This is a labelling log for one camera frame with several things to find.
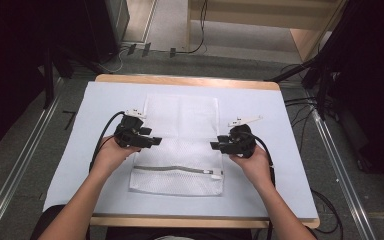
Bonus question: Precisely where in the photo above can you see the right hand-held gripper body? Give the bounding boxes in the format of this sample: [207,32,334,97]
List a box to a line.
[226,114,264,159]

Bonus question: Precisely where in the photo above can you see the person's right hand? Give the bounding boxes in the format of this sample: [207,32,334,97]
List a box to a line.
[229,145,275,190]

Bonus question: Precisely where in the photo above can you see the black hanging cable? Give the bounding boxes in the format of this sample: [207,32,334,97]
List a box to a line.
[175,0,210,55]

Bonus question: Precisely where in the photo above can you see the light wooden furniture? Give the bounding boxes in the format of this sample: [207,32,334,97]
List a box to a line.
[186,0,348,63]

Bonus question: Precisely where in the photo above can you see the person's left hand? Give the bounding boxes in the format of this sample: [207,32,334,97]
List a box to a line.
[91,135,142,178]

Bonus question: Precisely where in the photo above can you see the white mesh laundry bag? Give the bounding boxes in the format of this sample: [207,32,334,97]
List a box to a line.
[128,93,225,197]

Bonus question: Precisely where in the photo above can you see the white floor cable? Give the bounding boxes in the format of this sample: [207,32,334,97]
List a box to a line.
[106,46,132,74]

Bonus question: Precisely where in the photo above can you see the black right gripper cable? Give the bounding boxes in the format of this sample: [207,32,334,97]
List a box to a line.
[244,131,278,240]

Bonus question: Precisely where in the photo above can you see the dark curtain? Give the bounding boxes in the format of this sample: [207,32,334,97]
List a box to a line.
[316,0,384,188]
[0,0,88,159]

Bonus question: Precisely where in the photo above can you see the black floor cables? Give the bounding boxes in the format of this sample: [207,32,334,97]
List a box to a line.
[280,63,318,148]

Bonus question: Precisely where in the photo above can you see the black cabinet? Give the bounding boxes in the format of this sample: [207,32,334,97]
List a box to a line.
[79,0,131,65]

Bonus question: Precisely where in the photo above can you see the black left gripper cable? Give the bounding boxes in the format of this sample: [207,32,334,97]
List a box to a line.
[88,110,127,173]

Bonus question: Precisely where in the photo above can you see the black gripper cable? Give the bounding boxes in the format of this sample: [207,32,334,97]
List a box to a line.
[88,110,127,173]
[244,131,278,240]

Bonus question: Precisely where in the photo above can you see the light blue table mat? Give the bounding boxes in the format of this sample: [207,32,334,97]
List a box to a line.
[42,81,320,220]

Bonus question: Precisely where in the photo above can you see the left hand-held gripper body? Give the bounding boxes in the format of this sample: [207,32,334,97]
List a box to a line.
[113,108,148,149]

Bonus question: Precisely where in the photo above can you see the black metal stand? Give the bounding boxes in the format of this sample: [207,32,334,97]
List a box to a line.
[263,49,336,121]

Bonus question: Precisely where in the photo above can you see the person's dark clothing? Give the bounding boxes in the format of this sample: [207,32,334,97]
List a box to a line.
[29,204,318,240]

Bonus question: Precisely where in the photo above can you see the wooden table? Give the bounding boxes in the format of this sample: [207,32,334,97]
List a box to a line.
[89,73,321,230]

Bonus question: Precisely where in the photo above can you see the metal floor rail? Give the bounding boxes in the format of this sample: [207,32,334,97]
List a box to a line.
[0,96,62,240]
[307,108,378,240]

